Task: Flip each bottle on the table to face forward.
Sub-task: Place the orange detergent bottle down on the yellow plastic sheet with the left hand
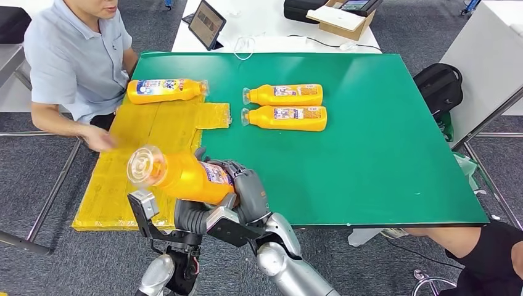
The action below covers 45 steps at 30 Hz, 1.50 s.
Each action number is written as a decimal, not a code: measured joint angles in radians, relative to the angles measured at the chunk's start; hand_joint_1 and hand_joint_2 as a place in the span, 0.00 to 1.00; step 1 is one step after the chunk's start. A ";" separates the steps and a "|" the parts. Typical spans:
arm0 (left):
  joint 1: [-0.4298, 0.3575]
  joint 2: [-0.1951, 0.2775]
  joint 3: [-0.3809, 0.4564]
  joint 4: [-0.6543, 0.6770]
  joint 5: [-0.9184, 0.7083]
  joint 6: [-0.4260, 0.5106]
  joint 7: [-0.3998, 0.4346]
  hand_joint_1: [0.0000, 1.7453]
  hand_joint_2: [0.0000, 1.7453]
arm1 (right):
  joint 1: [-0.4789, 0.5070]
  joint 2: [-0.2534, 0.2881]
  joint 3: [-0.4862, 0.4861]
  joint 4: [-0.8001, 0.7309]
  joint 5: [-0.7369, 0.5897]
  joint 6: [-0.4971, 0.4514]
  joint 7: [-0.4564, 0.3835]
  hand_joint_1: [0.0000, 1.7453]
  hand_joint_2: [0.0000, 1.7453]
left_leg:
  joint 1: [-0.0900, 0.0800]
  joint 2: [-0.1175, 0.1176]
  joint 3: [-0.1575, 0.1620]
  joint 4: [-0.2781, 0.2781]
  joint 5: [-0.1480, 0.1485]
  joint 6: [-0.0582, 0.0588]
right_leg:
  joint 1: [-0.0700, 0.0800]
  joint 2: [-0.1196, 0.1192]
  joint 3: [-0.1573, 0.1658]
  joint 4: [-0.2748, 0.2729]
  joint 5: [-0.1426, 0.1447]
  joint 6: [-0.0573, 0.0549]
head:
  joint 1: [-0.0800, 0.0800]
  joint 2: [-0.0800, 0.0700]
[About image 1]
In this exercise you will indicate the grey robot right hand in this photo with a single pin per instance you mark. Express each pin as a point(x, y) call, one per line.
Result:
point(253, 196)

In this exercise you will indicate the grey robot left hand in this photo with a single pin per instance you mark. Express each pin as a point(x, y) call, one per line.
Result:
point(190, 216)

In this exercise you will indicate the orange detergent bottle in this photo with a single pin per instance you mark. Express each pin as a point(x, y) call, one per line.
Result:
point(188, 179)
point(163, 92)
point(265, 96)
point(265, 118)

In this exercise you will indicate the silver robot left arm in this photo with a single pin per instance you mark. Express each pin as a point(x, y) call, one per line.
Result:
point(159, 273)

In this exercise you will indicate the yellow taped cardboard mat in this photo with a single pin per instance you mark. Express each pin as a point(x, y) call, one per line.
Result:
point(106, 196)

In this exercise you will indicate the white table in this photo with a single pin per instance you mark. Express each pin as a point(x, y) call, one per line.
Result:
point(265, 24)

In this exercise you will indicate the black tablet on stand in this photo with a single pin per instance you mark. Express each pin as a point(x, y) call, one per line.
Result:
point(207, 24)

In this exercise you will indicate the chrome chair base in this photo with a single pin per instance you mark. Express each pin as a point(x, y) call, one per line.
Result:
point(419, 274)

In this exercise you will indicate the black bag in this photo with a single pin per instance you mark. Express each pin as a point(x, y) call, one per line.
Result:
point(301, 10)

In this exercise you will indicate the brown cardboard box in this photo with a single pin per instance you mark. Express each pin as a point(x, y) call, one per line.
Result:
point(346, 26)

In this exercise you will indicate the seated person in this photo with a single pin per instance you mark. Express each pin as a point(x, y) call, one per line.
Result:
point(69, 61)

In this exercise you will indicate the person in black shorts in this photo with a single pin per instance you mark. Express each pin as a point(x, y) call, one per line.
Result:
point(449, 237)

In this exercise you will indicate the green bag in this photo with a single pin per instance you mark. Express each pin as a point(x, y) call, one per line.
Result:
point(448, 128)

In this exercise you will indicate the black backpack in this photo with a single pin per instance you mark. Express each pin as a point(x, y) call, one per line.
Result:
point(438, 92)

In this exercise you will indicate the translucent plastic bag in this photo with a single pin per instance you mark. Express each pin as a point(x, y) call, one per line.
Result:
point(466, 167)

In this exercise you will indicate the dark device with screen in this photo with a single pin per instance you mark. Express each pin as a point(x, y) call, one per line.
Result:
point(358, 5)

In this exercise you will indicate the black seat cushion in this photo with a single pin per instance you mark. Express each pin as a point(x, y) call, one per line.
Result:
point(14, 24)

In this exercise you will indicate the grey table with metal legs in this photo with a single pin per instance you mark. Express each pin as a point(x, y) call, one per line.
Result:
point(482, 61)

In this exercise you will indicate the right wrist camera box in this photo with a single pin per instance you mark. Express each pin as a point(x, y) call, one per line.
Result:
point(233, 226)

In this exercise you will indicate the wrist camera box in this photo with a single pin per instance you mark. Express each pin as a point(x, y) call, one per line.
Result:
point(143, 206)
point(233, 226)

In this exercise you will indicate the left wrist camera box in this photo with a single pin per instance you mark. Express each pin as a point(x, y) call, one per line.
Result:
point(143, 206)

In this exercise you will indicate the metal table frame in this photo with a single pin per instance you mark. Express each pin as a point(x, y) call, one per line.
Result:
point(24, 242)

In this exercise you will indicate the blue metal frame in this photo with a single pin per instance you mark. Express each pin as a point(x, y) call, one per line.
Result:
point(471, 5)

